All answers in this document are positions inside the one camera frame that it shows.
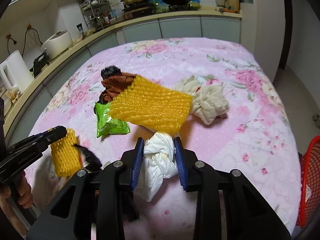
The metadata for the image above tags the white plastic bag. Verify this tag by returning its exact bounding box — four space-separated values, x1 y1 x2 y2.
135 132 178 202

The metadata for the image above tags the pink floral quilt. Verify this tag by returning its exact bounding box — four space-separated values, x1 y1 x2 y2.
26 38 300 239

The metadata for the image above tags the yellow foam net roll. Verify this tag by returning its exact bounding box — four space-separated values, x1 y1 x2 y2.
50 128 82 177

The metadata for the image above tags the cream cloth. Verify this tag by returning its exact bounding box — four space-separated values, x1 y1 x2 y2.
174 75 229 125

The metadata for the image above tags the brown and black bag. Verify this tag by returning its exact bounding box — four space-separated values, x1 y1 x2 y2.
99 66 136 104

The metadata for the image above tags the white electric kettle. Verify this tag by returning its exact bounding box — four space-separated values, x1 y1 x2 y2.
1 50 34 94

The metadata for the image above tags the yellow foam net sheet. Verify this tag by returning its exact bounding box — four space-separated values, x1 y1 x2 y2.
109 75 193 135

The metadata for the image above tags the green snack wrapper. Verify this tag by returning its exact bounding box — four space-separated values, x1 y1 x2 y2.
94 102 130 138

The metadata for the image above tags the metal spice rack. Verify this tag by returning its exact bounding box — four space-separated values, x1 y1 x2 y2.
77 0 111 31

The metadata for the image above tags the red plastic mesh basket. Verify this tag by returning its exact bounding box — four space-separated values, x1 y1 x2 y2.
297 135 319 227

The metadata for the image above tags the person's left hand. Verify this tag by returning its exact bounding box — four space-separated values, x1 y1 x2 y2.
0 171 34 233

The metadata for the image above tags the white rice cooker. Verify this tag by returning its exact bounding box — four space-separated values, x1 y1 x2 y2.
41 30 73 60

